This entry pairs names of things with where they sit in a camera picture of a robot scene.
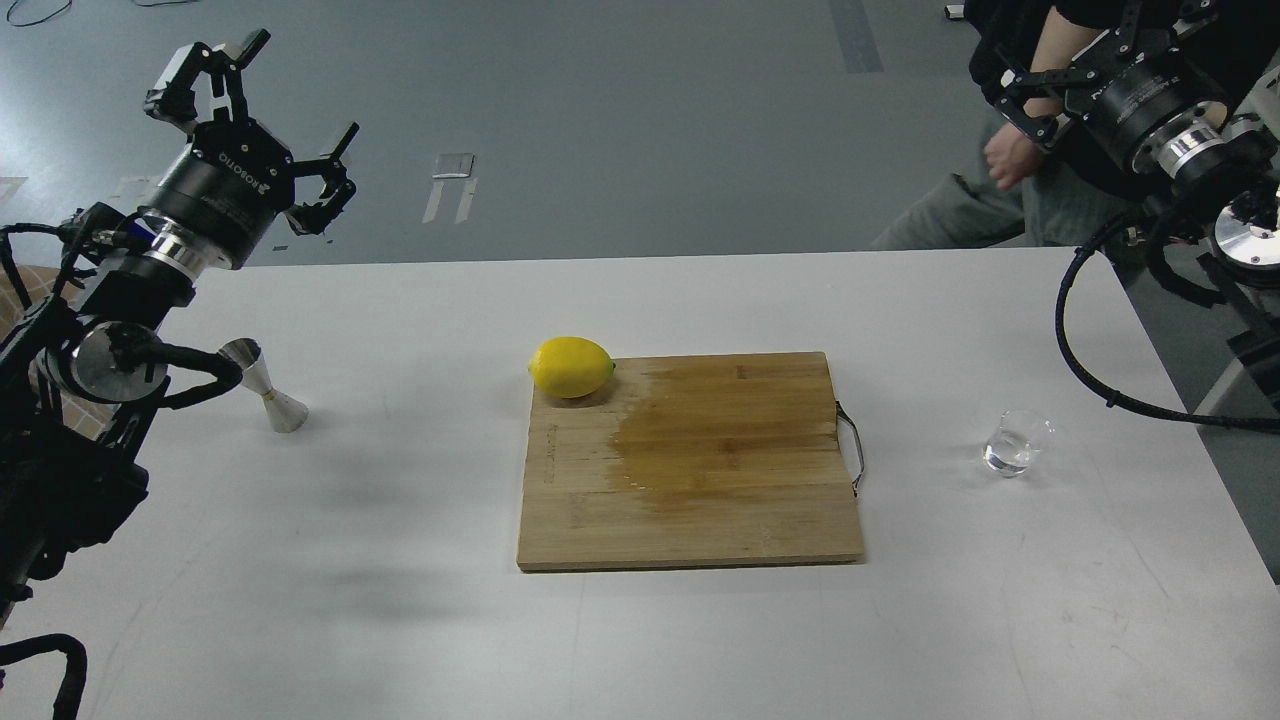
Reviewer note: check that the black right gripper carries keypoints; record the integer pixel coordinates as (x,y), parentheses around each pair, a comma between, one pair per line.
(1148,108)

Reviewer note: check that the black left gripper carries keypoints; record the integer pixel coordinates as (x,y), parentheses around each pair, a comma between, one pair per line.
(222,187)

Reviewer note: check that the steel jigger measuring cup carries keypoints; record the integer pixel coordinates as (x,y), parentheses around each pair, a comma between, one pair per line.
(285,414)

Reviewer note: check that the clear glass cup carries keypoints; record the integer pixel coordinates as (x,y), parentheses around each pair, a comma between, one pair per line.
(1020,437)

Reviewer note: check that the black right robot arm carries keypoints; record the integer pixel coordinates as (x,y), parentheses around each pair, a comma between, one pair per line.
(1210,237)

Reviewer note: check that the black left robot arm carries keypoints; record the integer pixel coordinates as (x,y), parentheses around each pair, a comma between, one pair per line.
(84,370)

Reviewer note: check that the person's bare forearm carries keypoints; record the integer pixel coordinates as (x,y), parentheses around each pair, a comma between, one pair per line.
(1059,41)

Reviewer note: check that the person's bare hand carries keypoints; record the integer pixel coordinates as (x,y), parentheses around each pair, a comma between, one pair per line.
(1011,157)

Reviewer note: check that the beige checkered cloth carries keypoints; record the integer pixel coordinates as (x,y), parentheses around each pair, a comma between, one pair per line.
(12,290)

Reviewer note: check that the yellow lemon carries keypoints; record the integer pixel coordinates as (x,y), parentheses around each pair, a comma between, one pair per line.
(570,367)

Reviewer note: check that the bamboo cutting board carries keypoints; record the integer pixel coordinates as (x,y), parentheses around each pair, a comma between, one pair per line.
(688,462)

